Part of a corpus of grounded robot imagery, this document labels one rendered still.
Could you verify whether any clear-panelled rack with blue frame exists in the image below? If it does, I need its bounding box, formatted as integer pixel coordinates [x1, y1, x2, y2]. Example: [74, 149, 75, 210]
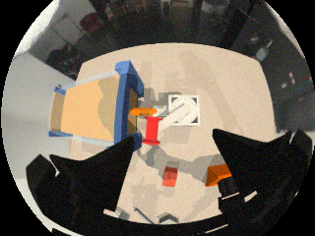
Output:
[47, 62, 123, 148]

